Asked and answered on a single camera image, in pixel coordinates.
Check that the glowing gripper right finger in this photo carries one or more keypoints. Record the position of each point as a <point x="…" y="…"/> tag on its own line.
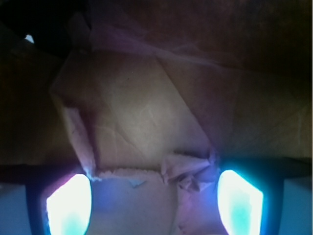
<point x="249" y="204"/>

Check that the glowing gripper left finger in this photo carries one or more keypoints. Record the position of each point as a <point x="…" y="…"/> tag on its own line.
<point x="59" y="204"/>

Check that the brown paper bag tray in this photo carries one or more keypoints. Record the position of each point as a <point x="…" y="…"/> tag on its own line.
<point x="152" y="100"/>

